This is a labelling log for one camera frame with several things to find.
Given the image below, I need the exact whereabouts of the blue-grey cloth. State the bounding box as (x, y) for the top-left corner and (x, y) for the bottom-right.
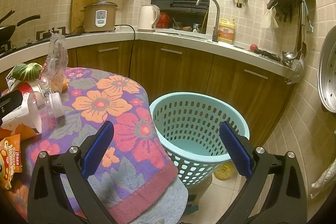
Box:
(115, 179), (189, 224)

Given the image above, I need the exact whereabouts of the white electric kettle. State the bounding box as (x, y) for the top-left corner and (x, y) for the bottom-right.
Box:
(137, 4), (161, 32)

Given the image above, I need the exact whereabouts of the brown rice cooker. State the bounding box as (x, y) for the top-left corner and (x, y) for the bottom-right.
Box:
(80, 0), (119, 33)

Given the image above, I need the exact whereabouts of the steel ladle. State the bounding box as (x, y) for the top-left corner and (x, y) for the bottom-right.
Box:
(282, 1), (308, 62)

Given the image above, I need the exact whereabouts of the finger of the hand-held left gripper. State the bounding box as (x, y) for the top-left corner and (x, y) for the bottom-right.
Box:
(0, 90), (25, 120)

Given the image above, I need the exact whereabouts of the white plastic bag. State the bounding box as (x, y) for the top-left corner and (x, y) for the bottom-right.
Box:
(262, 7), (279, 29)

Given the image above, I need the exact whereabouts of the orange snack packet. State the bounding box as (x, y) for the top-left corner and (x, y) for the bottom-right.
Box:
(0, 133), (23, 189)

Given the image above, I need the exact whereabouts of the wire strainer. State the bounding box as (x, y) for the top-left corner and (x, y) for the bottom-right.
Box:
(282, 53), (306, 85)

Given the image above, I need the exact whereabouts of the steel kitchen faucet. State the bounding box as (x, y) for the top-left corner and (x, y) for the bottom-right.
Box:
(196, 0), (221, 43)

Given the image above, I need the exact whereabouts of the blue-handled utensil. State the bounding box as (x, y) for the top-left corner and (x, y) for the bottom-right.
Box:
(302, 0), (314, 34)

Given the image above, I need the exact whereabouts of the light blue plastic basket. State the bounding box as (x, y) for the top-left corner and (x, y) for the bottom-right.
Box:
(149, 92), (250, 187)

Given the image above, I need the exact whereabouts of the brown round stool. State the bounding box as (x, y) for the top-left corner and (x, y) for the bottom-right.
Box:
(183, 174), (214, 214)

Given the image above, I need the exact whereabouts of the black gas stove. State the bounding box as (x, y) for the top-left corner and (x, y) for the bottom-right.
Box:
(0, 26), (82, 57)

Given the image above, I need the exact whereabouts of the white hanging cloth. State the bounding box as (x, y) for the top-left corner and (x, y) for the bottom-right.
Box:
(311, 160), (336, 189)

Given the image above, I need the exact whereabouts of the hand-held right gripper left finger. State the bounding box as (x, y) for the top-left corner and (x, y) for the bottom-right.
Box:
(27, 121), (124, 224)

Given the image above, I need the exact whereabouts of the dark item on counter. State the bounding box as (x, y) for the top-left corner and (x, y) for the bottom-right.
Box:
(256, 48), (282, 61)

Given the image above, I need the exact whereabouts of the floral tablecloth round table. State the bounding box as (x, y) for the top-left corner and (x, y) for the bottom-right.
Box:
(8, 67), (182, 224)

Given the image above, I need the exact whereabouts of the black wok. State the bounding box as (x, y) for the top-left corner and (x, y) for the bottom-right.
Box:
(0, 10), (41, 42)

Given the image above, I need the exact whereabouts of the yellow mesh bag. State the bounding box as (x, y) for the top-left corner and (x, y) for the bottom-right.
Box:
(214, 161), (237, 181)

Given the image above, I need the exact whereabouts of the yellow detergent bottle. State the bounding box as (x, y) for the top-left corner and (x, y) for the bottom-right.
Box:
(217, 18), (236, 45)

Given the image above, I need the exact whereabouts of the bok choy leaf with stem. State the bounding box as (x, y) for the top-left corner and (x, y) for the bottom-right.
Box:
(12, 63), (43, 82)

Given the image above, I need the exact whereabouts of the round metal steamer tray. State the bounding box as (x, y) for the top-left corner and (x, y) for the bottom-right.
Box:
(316, 29), (336, 112)

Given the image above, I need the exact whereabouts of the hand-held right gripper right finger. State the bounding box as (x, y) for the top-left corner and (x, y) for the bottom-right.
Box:
(218, 121), (307, 224)

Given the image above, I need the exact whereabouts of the red bowl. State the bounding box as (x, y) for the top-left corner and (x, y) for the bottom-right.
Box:
(159, 13), (171, 28)

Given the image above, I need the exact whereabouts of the crumpled clear plastic bottle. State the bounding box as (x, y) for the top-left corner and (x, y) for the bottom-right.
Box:
(37, 32), (69, 94)

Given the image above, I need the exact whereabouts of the clear bottle with white label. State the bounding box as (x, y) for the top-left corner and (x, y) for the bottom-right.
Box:
(0, 82), (65, 134)

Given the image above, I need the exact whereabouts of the black power cord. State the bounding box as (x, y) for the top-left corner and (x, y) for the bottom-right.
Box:
(115, 24), (137, 79)

